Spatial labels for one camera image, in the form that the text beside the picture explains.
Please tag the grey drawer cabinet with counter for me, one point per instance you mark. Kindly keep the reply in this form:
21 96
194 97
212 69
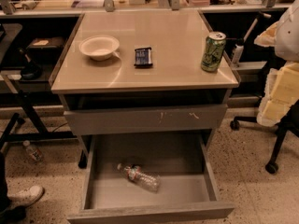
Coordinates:
177 40

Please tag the green soda can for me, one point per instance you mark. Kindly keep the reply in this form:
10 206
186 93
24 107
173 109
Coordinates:
215 45

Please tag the black office chair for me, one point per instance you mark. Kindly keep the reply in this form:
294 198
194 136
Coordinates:
288 124

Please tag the white paper bowl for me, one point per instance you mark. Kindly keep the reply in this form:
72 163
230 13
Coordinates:
99 47

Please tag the white sneaker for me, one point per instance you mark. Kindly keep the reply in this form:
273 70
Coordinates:
26 197

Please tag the water bottle on floor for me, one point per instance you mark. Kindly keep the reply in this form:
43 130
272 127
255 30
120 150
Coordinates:
33 151

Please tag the closed grey upper drawer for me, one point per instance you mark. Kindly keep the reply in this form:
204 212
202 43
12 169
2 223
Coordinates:
145 119

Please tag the clear plastic water bottle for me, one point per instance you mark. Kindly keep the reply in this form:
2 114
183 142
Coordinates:
134 174

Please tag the black box on shelf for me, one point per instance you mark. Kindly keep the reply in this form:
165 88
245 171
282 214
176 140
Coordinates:
46 49

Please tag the black desk frame leg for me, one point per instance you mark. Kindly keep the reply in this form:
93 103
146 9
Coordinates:
42 132

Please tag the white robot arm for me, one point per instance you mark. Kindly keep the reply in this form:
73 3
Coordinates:
281 89

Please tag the open grey bottom drawer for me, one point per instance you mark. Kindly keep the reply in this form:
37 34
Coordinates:
187 190

